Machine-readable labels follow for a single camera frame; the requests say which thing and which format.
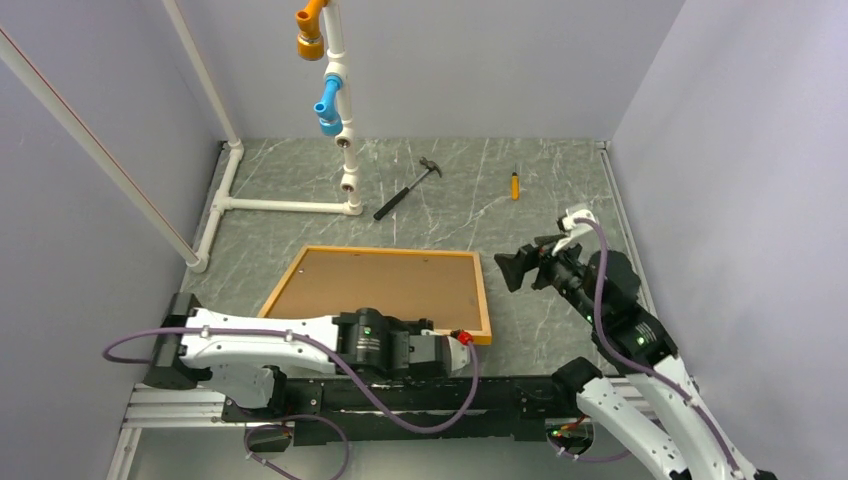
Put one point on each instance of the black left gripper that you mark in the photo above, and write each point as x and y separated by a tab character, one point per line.
416	327

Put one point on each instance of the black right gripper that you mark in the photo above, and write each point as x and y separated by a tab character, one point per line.
528	256

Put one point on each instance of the orange picture frame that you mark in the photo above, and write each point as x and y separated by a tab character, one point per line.
446	287

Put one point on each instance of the yellow handled screwdriver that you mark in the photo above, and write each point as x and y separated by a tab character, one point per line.
515	184

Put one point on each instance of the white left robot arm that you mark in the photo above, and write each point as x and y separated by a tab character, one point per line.
245	358

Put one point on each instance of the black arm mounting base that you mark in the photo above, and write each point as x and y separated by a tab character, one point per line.
523	408

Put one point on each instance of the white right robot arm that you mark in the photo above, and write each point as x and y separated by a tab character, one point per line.
683	439

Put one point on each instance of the black claw hammer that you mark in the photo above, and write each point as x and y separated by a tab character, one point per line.
429	168

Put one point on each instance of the blue pipe nozzle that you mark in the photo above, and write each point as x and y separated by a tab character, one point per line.
326	110

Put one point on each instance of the orange pipe nozzle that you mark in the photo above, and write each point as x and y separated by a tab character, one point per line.
310	41

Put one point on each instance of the white diagonal pole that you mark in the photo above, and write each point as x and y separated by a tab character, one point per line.
39	86

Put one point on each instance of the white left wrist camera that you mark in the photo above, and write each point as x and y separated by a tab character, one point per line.
458	348

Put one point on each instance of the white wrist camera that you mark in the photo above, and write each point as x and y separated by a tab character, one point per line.
458	348
572	225

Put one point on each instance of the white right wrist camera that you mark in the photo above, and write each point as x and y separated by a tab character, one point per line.
572	225

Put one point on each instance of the aluminium table edge rail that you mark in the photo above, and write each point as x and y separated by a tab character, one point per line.
603	150

